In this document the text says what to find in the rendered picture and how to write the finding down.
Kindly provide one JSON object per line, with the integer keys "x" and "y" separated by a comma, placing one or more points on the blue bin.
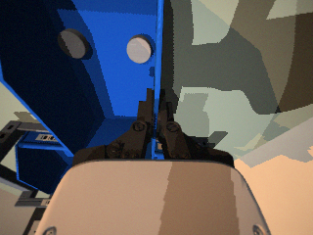
{"x": 158, "y": 152}
{"x": 90, "y": 101}
{"x": 41, "y": 161}

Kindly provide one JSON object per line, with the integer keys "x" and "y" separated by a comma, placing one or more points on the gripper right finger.
{"x": 176, "y": 145}

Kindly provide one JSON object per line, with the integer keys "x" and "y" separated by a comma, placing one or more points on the dark grey case with orange latches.
{"x": 34, "y": 221}

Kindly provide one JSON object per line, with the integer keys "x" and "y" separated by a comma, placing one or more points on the grey metal disc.
{"x": 73, "y": 43}
{"x": 139, "y": 49}

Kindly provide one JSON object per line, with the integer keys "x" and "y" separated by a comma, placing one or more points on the grey metal shelf frame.
{"x": 9, "y": 136}

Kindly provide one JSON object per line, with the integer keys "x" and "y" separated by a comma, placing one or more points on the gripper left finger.
{"x": 129, "y": 145}

